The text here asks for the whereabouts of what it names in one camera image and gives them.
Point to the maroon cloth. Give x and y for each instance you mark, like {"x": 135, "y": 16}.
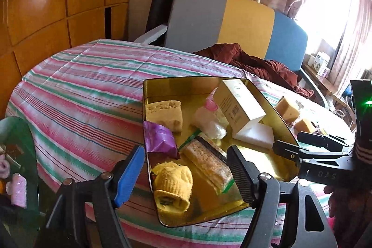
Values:
{"x": 261, "y": 68}

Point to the large yellow sponge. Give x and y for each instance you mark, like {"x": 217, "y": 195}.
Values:
{"x": 286, "y": 110}

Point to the green glass table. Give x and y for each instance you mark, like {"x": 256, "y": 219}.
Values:
{"x": 17, "y": 131}

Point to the cracker packet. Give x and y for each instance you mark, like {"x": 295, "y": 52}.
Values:
{"x": 203, "y": 160}

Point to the clear plastic bag pink cap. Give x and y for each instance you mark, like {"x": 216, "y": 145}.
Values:
{"x": 207, "y": 120}

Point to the pink hair roller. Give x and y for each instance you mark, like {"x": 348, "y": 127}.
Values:
{"x": 19, "y": 191}

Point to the small pink box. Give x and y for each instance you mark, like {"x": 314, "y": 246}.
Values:
{"x": 324, "y": 71}

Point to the gold tin box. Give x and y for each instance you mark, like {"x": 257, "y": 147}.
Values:
{"x": 186, "y": 91}

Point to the person's right hand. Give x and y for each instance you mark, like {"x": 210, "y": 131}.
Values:
{"x": 348, "y": 204}

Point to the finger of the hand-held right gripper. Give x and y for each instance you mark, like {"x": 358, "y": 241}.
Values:
{"x": 287, "y": 150}
{"x": 316, "y": 140}

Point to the white foam block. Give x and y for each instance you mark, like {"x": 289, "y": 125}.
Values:
{"x": 255, "y": 134}

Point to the wooden side table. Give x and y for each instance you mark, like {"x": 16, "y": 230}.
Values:
{"x": 331, "y": 88}

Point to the grey yellow blue chair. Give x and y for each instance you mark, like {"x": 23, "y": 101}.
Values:
{"x": 250, "y": 21}

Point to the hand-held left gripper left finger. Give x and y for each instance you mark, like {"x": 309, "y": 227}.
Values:
{"x": 128, "y": 175}

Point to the beige carton box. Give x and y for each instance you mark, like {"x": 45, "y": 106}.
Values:
{"x": 241, "y": 105}

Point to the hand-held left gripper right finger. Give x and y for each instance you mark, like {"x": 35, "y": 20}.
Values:
{"x": 241, "y": 175}

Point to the striped tablecloth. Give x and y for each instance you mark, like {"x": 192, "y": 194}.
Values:
{"x": 87, "y": 97}

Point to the pale porous sponge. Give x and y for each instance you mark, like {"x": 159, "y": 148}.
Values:
{"x": 165, "y": 115}

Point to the small yellow sponge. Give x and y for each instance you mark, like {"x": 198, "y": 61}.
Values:
{"x": 305, "y": 124}

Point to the purple snack packet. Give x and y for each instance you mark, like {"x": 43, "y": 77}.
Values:
{"x": 159, "y": 137}

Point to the yellow sock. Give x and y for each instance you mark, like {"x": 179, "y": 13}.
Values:
{"x": 174, "y": 181}

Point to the white box green label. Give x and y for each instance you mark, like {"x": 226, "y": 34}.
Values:
{"x": 321, "y": 60}

